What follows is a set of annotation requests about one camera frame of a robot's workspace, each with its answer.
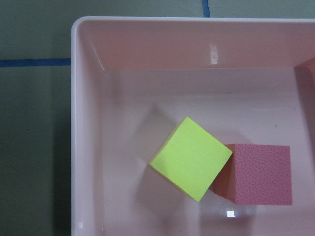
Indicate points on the red foam block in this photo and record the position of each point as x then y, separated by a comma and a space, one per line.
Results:
256, 175

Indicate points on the purple foam block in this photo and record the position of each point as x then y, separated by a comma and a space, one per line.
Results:
305, 78

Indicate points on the pink plastic bin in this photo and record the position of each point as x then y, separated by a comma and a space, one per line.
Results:
133, 79

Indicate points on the yellow foam block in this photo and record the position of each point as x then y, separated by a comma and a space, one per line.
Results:
190, 158

